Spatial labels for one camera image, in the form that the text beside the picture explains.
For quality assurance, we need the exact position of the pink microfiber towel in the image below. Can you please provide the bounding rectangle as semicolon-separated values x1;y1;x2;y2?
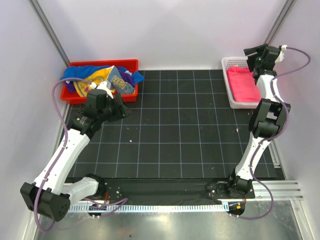
226;66;261;103

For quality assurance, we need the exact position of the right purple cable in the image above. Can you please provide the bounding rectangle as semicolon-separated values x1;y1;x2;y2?
237;47;312;220

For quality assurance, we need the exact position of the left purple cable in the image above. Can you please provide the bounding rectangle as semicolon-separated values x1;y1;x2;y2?
33;77;128;233

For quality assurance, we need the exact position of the white perforated plastic basket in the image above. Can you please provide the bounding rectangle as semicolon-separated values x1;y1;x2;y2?
221;56;280;110

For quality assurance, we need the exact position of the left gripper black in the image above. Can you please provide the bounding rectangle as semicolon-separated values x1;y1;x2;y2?
98;92;132;123

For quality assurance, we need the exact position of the left aluminium corner post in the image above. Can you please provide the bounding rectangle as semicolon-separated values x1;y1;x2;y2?
28;0;70;66

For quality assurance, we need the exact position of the aluminium front rail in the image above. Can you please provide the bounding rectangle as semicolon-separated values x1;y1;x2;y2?
29;180;305;204

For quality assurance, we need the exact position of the purple towel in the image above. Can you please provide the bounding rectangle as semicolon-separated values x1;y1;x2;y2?
65;66;137;94

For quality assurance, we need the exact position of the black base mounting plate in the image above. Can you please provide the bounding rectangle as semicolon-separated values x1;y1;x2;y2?
99;177;255;205

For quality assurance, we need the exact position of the blue towel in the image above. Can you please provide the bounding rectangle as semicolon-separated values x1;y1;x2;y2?
61;65;145;87

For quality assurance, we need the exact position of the white slotted cable duct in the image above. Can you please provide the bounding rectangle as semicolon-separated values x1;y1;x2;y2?
67;201;229;214

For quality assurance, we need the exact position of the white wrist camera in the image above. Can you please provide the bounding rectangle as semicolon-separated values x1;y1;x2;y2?
89;81;114;99
274;44;288;64

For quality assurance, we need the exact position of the purple cable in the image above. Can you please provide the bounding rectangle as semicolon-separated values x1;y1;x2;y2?
33;77;128;233
237;47;312;220

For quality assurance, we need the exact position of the aluminium corner post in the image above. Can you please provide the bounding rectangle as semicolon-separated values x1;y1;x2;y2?
28;0;70;66
264;0;297;45

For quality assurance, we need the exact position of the black grid cutting mat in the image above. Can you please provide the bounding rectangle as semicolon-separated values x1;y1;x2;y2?
47;69;286;181

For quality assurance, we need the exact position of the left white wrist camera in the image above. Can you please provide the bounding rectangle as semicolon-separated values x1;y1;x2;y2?
89;81;114;99

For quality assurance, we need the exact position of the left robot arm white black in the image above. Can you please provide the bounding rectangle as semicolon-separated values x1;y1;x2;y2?
20;89;131;222

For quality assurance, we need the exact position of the red plastic bin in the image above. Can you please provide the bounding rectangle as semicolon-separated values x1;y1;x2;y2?
60;59;144;105

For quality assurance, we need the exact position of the grey lettered towel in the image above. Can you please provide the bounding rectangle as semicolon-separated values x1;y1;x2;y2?
106;65;135;95

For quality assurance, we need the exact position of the right aluminium corner post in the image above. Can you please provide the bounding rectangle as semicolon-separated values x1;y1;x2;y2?
264;0;297;45

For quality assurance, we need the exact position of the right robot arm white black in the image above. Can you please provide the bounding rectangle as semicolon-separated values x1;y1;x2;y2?
224;44;291;198

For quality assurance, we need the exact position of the yellow tiger print towel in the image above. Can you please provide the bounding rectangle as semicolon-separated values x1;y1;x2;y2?
73;68;115;97

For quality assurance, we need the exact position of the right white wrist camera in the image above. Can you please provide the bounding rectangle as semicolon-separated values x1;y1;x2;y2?
274;44;288;64

